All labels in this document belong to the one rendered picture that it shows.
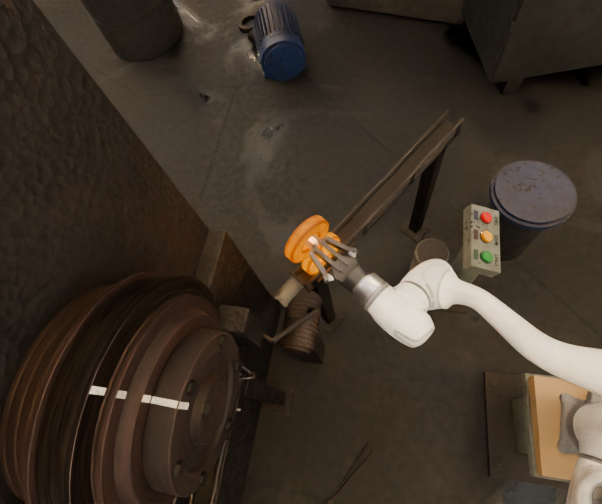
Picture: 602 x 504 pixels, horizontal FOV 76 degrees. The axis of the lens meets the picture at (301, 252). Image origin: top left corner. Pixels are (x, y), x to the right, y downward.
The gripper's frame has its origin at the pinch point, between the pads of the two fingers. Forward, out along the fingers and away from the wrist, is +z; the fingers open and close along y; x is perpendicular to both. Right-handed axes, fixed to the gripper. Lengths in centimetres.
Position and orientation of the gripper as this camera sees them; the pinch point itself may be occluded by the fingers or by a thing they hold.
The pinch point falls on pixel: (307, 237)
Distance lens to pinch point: 108.7
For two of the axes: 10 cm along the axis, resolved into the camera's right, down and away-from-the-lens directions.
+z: -7.0, -6.2, 3.4
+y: 7.0, -6.8, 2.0
